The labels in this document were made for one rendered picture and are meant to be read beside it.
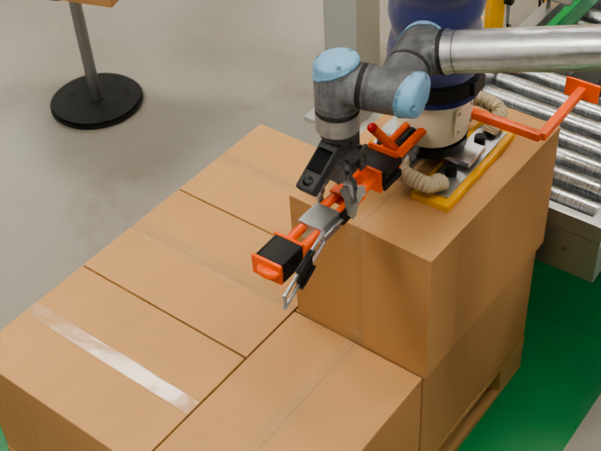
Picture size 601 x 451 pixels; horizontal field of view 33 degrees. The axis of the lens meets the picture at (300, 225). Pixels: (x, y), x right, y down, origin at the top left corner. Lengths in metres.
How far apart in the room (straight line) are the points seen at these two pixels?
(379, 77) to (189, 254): 1.12
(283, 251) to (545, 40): 0.64
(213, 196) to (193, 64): 1.69
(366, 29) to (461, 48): 2.02
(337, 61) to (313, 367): 0.90
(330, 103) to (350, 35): 2.01
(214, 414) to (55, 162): 1.97
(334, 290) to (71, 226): 1.60
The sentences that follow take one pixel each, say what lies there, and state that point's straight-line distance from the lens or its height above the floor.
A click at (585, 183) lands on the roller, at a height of 0.54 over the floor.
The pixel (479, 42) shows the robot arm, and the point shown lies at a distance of 1.96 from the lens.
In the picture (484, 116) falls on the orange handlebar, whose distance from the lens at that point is 2.40.
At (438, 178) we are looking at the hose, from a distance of 2.31.
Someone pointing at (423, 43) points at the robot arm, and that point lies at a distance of 1.99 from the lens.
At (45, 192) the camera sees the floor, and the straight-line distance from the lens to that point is 4.07.
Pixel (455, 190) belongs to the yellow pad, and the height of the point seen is 0.96.
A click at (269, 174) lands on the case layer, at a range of 3.09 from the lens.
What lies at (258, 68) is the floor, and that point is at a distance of 4.58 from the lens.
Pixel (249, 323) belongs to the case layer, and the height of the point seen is 0.54.
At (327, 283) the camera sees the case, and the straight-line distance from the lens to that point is 2.50.
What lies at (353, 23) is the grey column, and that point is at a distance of 3.91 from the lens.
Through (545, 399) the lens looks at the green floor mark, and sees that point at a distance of 3.21.
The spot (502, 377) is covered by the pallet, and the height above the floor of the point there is 0.08.
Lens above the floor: 2.48
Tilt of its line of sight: 42 degrees down
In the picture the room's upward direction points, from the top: 4 degrees counter-clockwise
